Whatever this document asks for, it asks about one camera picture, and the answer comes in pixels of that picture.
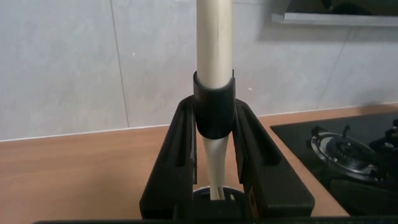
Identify wooden counter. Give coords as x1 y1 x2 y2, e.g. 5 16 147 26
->
0 102 398 222

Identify black gas hob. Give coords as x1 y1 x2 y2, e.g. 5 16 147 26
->
270 111 398 217

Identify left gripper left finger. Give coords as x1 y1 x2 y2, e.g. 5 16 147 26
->
139 95 198 220

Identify wooden handled utensil with black collar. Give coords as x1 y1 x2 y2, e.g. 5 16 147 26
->
192 0 236 201

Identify grey range hood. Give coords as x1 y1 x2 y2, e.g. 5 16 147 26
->
271 0 398 27

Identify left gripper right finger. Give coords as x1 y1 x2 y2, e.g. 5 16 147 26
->
232 98 316 218

